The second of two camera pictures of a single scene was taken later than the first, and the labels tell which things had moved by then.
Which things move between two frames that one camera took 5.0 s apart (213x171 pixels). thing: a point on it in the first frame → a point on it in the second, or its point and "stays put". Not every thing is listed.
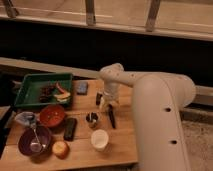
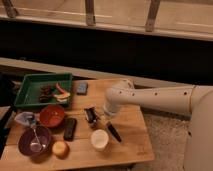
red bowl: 52,115 stays put
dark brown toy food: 45,94 stays put
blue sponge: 82,88 stays put
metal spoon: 37,146 stays put
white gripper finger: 116,102 → 107,120
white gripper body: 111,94 → 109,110
